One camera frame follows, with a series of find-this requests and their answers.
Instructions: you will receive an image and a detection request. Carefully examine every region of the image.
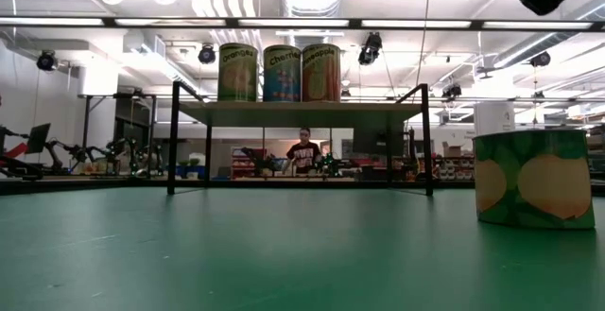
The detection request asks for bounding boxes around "green table mat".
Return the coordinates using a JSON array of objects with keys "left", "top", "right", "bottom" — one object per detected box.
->
[{"left": 0, "top": 185, "right": 605, "bottom": 311}]

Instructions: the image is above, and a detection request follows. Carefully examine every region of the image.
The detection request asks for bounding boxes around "black table frame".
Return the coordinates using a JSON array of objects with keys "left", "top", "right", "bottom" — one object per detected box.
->
[{"left": 0, "top": 178, "right": 605, "bottom": 198}]

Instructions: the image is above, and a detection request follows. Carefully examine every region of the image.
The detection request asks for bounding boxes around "black beam with light strips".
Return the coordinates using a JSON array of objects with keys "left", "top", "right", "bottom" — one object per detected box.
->
[{"left": 0, "top": 16, "right": 605, "bottom": 33}]

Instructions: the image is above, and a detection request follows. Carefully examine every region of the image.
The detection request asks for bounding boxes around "green can with peach print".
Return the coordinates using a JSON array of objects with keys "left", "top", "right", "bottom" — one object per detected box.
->
[{"left": 472, "top": 129, "right": 596, "bottom": 231}]

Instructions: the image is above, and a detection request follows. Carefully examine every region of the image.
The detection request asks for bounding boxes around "wooden shelf with black frame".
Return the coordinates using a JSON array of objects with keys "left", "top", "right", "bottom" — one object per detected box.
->
[{"left": 165, "top": 81, "right": 435, "bottom": 198}]

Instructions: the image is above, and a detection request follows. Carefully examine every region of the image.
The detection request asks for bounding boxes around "green oranges label can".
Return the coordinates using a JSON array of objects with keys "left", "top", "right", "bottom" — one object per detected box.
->
[{"left": 216, "top": 42, "right": 260, "bottom": 103}]

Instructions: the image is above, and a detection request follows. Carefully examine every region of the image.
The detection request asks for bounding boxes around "black monitor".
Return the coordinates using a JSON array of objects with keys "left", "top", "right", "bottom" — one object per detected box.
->
[{"left": 26, "top": 122, "right": 52, "bottom": 155}]

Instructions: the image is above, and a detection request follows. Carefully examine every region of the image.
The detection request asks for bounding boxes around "white column with small print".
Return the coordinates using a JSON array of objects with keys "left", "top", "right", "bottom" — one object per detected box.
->
[{"left": 473, "top": 100, "right": 516, "bottom": 136}]

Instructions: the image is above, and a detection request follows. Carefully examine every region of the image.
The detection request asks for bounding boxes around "person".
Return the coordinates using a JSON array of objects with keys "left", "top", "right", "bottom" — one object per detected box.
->
[{"left": 283, "top": 127, "right": 325, "bottom": 176}]

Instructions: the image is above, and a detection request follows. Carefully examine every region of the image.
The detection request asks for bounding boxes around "black metal rack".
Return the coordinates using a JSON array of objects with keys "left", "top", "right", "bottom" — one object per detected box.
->
[{"left": 78, "top": 92, "right": 158, "bottom": 178}]

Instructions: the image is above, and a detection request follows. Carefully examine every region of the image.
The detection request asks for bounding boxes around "thin hanging cable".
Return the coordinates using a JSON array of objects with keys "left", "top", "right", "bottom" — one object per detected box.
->
[{"left": 413, "top": 0, "right": 432, "bottom": 88}]

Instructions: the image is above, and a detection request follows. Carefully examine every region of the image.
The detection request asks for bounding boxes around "orange pineapple label can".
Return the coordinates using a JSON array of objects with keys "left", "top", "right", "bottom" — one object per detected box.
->
[{"left": 301, "top": 43, "right": 342, "bottom": 103}]

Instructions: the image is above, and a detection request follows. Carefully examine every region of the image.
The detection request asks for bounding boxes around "red storage rack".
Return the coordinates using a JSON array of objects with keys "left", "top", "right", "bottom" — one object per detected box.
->
[{"left": 230, "top": 147, "right": 254, "bottom": 179}]

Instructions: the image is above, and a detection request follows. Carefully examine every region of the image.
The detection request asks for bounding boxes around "blue cherries label can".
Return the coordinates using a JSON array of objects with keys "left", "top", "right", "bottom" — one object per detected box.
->
[{"left": 262, "top": 43, "right": 303, "bottom": 103}]

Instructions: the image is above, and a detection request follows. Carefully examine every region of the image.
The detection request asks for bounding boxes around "cardboard box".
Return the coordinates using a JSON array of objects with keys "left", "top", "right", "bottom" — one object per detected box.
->
[{"left": 441, "top": 140, "right": 467, "bottom": 159}]

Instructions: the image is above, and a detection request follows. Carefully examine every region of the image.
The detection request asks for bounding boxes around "blue storage bin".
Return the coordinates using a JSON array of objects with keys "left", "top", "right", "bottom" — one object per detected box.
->
[{"left": 177, "top": 164, "right": 208, "bottom": 181}]

